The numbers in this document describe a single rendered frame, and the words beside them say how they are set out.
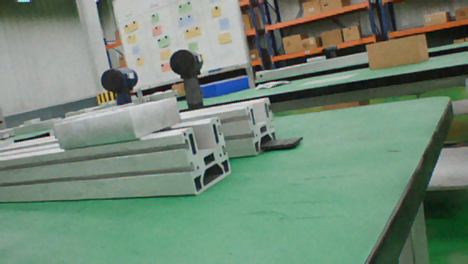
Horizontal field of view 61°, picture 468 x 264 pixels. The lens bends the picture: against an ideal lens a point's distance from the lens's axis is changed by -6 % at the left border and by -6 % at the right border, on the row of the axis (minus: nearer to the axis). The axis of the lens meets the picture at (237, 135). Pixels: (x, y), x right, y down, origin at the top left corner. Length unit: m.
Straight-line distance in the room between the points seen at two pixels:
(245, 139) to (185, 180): 0.19
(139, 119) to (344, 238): 0.34
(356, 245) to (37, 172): 0.56
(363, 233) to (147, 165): 0.33
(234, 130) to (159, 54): 3.67
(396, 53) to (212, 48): 1.96
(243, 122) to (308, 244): 0.39
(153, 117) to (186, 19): 3.53
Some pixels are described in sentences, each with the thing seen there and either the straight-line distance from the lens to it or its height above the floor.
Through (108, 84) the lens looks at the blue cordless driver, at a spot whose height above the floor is 0.96.
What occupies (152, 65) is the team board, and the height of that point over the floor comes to 1.17.
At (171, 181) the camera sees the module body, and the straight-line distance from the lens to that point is 0.56.
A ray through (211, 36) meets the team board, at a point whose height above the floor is 1.29.
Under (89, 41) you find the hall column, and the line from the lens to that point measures 9.60.
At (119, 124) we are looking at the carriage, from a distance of 0.59.
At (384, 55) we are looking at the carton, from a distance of 2.52.
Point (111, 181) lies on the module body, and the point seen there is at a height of 0.81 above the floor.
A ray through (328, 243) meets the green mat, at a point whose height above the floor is 0.78.
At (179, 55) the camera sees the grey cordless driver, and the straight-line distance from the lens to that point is 0.96.
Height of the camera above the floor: 0.92
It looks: 8 degrees down
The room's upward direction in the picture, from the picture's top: 12 degrees counter-clockwise
